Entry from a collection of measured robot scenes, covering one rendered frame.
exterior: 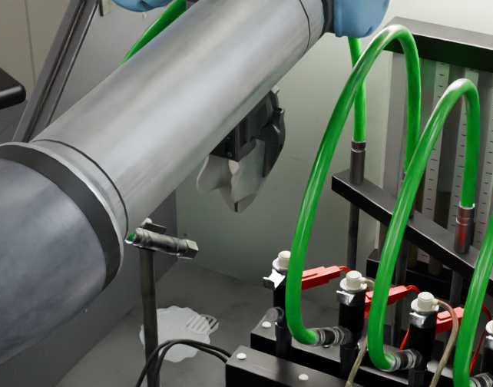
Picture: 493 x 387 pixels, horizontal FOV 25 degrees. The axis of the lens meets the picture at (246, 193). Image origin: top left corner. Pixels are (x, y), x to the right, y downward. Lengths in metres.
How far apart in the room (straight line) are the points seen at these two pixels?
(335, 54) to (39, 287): 0.90
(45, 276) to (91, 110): 0.11
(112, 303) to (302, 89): 0.40
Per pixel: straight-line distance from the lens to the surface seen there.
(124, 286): 1.58
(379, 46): 1.07
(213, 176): 1.08
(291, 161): 1.51
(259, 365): 1.28
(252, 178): 1.08
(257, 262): 1.63
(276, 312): 1.23
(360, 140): 1.34
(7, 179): 0.56
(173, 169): 0.63
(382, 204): 1.34
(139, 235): 1.17
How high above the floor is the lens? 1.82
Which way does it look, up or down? 32 degrees down
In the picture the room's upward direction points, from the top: straight up
